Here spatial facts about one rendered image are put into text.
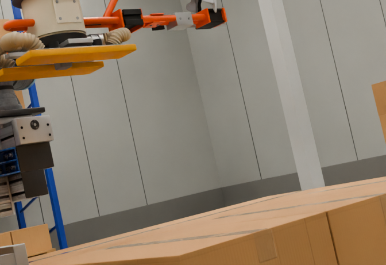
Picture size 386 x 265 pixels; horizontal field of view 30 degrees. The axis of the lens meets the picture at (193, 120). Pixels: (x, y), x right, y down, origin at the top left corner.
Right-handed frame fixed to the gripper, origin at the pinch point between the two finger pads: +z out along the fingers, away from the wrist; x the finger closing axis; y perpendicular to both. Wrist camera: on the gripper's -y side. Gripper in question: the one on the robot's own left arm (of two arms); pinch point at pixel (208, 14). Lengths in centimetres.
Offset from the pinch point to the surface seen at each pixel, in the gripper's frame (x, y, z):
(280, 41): -160, -204, -27
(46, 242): -760, -288, 94
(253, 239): 80, 73, 69
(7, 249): 33, 101, 61
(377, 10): -513, -820, -151
